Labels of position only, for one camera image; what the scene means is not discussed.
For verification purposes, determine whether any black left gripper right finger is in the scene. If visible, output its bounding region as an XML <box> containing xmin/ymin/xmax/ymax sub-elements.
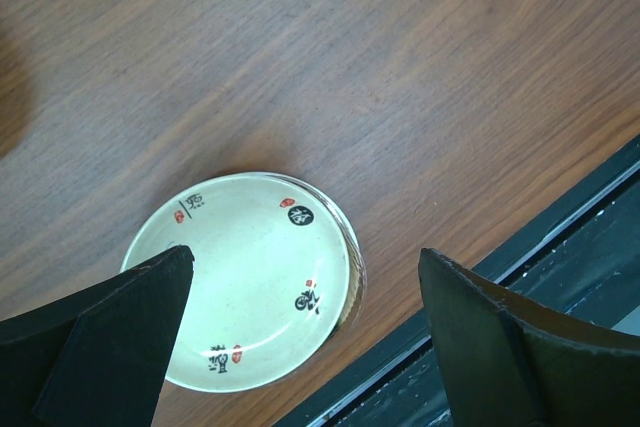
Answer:
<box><xmin>418</xmin><ymin>249</ymin><xmax>639</xmax><ymax>426</ymax></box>

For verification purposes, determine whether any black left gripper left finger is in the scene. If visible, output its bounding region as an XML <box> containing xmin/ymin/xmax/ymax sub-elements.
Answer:
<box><xmin>1</xmin><ymin>246</ymin><xmax>194</xmax><ymax>426</ymax></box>

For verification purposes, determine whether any cream yellow small plate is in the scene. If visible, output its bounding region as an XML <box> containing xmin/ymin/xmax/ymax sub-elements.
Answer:
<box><xmin>122</xmin><ymin>172</ymin><xmax>356</xmax><ymax>393</ymax></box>

